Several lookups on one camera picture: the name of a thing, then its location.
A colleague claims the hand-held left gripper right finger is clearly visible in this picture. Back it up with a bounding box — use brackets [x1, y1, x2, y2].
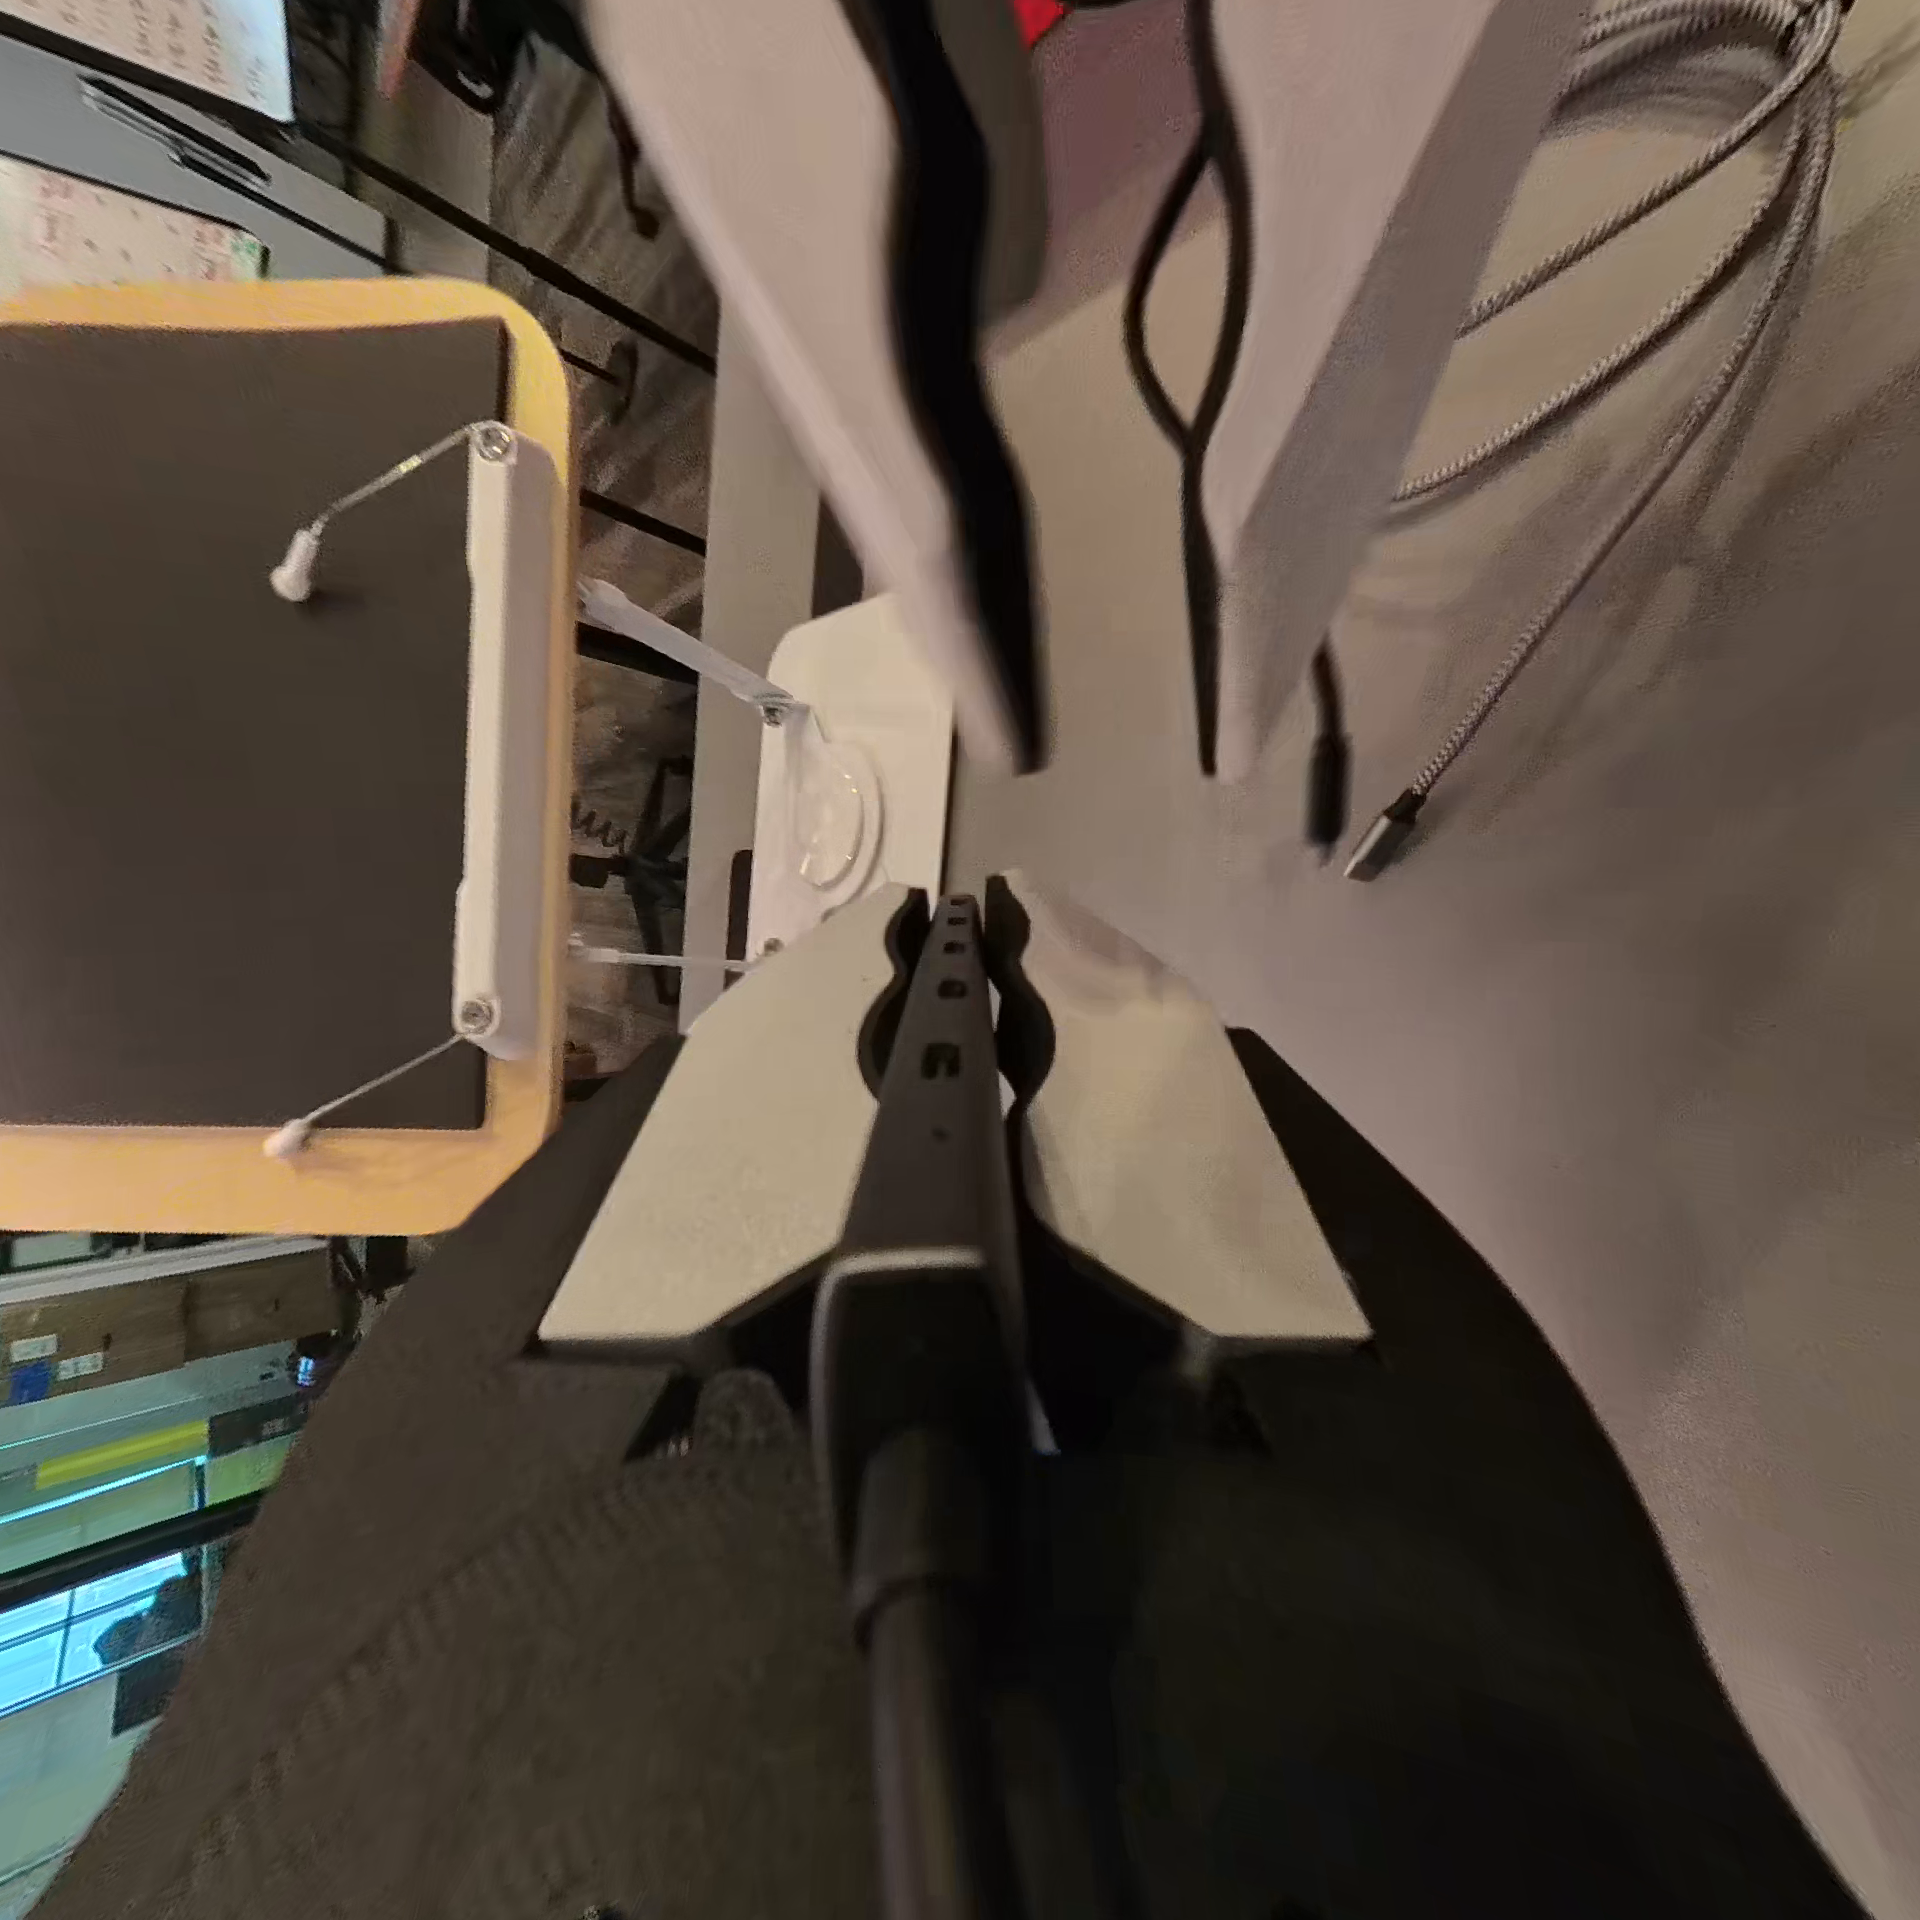
[982, 874, 1374, 1353]

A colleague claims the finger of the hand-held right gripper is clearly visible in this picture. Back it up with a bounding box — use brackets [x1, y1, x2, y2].
[575, 0, 1046, 777]
[1200, 0, 1596, 783]

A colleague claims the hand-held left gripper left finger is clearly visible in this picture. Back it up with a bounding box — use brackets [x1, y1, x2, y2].
[538, 884, 933, 1344]

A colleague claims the grey usb hub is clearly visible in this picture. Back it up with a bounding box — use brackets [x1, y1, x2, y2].
[808, 892, 1051, 1503]

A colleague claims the grey braided usb-c cable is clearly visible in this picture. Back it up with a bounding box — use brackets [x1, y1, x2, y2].
[1339, 0, 1850, 888]

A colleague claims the black usb-c cable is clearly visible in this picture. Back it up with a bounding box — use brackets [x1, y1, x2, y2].
[1123, 0, 1356, 865]

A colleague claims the wooden book stand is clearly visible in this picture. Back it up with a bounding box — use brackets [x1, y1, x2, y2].
[0, 278, 963, 1239]

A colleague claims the whiteboard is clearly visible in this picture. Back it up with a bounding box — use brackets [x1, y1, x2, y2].
[0, 152, 266, 291]
[0, 0, 298, 127]

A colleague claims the black sheet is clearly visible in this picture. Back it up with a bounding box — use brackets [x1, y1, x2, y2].
[0, 318, 511, 1129]

